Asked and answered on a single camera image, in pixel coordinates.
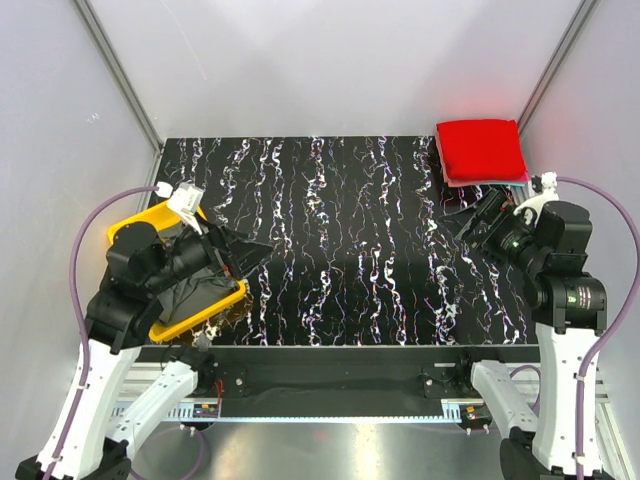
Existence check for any folded salmon pink t-shirt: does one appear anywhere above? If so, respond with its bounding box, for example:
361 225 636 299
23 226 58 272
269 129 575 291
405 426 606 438
442 164 529 188

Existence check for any grey t-shirt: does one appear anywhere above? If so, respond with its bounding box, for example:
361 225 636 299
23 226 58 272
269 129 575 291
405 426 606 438
158 268 237 326

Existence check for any right aluminium corner post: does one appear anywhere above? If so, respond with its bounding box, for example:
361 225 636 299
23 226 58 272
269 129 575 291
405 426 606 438
517 0 601 135

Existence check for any aluminium corner post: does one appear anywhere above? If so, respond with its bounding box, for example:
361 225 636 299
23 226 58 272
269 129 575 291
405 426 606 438
71 0 164 154
517 0 601 135

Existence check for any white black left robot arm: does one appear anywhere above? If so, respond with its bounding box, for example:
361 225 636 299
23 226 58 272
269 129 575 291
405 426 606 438
15 182 272 479

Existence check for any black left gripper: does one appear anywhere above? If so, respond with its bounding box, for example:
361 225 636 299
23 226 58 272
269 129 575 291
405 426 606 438
147 209 275 293

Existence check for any red t-shirt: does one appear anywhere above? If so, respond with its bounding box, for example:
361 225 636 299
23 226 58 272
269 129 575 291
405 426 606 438
436 119 527 172

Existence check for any yellow plastic bin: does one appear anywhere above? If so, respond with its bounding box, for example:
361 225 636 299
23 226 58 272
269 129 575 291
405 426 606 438
107 201 248 343

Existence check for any left aluminium corner post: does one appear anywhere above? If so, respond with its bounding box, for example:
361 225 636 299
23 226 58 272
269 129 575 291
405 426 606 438
71 0 164 154

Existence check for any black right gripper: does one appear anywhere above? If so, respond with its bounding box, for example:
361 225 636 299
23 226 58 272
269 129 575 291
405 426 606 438
437 186 546 272

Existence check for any white slotted cable duct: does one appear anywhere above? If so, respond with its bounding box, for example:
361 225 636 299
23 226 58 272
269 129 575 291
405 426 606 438
109 402 466 425

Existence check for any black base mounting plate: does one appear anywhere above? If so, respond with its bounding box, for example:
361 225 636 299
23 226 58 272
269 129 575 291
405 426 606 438
158 347 514 419

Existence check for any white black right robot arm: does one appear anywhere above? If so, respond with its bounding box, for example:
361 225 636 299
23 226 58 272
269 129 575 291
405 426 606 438
441 172 609 479

